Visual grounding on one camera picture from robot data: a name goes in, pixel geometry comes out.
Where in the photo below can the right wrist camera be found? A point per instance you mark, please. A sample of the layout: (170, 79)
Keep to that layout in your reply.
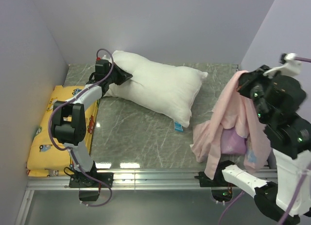
(290, 66)

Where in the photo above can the yellow car-print pillow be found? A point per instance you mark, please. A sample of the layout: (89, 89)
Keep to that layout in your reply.
(44, 159)

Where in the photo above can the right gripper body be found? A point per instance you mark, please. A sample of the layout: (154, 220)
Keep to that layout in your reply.
(252, 86)

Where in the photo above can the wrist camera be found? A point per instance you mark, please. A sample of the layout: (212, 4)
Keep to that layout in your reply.
(104, 57)
(290, 66)

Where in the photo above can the purple princess pillowcase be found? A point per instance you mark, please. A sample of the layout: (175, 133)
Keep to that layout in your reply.
(233, 122)

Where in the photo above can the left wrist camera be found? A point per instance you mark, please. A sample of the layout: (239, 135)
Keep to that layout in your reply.
(104, 57)

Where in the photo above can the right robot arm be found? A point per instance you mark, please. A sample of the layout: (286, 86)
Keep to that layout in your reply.
(289, 198)

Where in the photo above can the white pillow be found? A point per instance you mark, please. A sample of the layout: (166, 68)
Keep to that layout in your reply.
(164, 89)

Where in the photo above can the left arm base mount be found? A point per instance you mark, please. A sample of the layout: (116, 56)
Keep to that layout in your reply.
(90, 186)

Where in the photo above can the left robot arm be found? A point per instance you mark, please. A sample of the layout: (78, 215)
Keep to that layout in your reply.
(67, 122)

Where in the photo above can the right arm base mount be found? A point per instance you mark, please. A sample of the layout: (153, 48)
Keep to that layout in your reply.
(221, 190)

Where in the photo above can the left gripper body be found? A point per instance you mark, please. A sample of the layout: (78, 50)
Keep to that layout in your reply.
(116, 77)

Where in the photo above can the aluminium front rail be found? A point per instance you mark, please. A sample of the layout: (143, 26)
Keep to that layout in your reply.
(130, 179)

